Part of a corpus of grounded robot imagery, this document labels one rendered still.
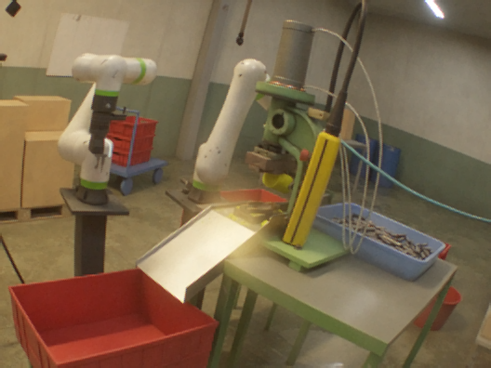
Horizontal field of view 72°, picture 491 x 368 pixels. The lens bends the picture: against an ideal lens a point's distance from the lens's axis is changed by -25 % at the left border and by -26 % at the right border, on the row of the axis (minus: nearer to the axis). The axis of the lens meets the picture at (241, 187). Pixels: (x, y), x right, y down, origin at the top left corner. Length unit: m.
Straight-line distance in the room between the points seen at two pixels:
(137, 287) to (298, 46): 1.05
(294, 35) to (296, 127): 0.34
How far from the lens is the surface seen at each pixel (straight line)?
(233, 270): 1.31
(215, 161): 1.69
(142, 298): 1.64
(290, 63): 1.49
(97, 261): 1.79
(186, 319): 1.46
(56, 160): 3.70
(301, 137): 1.48
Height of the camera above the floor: 1.48
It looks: 14 degrees down
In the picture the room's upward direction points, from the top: 13 degrees clockwise
